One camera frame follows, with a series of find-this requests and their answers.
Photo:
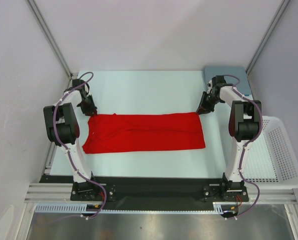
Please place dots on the white slotted cable duct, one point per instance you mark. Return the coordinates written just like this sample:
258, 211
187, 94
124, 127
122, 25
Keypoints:
90, 209

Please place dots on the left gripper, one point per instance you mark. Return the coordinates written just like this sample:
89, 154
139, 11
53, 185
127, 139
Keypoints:
92, 109

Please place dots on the white plastic basket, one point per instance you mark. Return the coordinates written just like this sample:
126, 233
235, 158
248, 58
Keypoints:
271, 162

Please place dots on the left aluminium frame post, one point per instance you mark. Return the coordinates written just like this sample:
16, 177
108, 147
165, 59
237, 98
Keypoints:
38, 16

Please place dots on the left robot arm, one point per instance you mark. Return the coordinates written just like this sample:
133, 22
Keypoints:
63, 130

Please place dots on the aluminium frame post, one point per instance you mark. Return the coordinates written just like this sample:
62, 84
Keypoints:
38, 16
268, 34

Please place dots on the red t shirt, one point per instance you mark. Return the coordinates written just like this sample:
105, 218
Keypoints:
123, 133

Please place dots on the front aluminium rail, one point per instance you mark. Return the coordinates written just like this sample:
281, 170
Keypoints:
60, 193

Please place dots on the folded grey-blue t shirt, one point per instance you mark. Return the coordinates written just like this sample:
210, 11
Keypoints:
237, 71

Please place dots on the right aluminium frame post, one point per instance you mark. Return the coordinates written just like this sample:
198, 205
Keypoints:
268, 34

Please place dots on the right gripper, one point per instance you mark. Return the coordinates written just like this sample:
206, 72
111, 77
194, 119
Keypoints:
202, 108

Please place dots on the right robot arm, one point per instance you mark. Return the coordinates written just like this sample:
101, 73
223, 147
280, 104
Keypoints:
245, 126

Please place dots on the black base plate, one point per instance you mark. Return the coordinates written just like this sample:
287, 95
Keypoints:
154, 193

